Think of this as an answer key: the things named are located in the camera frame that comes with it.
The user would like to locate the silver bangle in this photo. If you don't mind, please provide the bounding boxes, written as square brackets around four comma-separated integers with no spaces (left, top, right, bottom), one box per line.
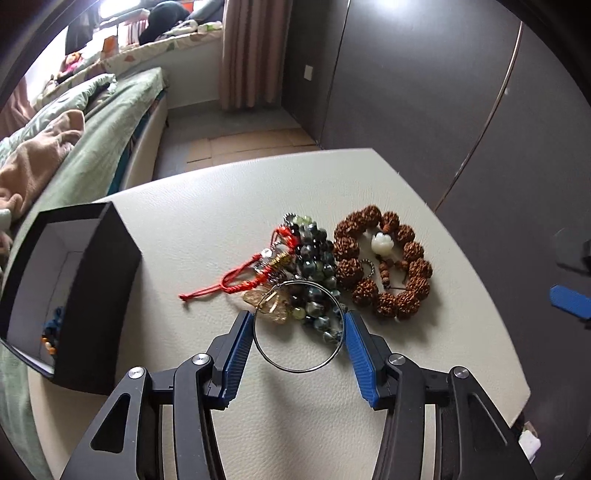
[252,280,347,374]

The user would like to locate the pink fleece blanket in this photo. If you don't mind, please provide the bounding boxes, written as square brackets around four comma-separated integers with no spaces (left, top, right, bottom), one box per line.
[0,108,86,217]

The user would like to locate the brown rudraksha bead bracelet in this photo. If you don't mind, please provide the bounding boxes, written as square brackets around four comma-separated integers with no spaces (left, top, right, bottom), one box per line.
[332,205,434,320]

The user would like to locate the grey pillow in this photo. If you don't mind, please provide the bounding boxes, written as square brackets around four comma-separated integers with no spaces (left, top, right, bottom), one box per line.
[185,0,225,25]

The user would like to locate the gold butterfly ornament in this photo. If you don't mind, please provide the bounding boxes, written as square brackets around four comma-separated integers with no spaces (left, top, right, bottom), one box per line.
[244,288,289,324]

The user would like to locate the dark grey wardrobe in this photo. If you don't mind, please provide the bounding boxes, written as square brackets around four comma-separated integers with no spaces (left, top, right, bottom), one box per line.
[281,0,591,462]

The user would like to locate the pale green floral quilt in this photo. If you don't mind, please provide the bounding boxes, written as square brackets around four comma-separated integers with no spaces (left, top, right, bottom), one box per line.
[0,74,116,160]

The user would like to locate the black jewelry box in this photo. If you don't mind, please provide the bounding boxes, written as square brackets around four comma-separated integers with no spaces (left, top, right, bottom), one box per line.
[0,202,142,396]

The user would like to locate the black clothing pile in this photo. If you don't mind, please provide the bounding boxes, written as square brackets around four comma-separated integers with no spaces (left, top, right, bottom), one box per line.
[139,0,197,44]

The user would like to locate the hanging dark clothes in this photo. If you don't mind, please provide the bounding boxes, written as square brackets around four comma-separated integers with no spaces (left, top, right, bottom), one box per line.
[65,21,93,55]

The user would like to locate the dark green bead bracelet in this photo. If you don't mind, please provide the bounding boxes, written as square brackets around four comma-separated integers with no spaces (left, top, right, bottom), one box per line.
[284,212,347,344]

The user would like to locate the colourful plush toys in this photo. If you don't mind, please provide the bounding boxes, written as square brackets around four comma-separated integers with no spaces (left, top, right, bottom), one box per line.
[59,52,85,78]

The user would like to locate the pink curtain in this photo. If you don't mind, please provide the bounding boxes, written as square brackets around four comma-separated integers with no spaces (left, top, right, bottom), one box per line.
[219,0,282,112]
[0,78,34,136]

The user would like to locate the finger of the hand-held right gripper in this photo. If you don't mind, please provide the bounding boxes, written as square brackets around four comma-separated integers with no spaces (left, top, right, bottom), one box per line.
[554,227,591,274]
[549,285,591,320]

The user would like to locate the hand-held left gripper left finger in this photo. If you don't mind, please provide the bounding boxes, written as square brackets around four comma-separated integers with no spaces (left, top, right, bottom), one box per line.
[60,311,254,480]

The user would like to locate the red cord bracelet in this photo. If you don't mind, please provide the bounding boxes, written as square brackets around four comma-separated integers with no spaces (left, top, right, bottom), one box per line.
[178,226,301,303]

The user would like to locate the flat cardboard sheets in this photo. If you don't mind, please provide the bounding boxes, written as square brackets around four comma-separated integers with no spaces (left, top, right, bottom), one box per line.
[185,127,319,164]

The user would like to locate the bed with green sheet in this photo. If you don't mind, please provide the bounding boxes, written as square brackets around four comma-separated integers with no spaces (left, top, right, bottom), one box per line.
[0,67,169,480]

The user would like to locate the floral window seat cushion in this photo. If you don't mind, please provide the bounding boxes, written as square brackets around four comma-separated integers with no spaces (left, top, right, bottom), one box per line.
[41,25,225,93]

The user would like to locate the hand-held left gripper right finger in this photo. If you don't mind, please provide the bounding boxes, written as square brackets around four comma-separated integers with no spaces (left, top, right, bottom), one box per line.
[344,310,539,480]

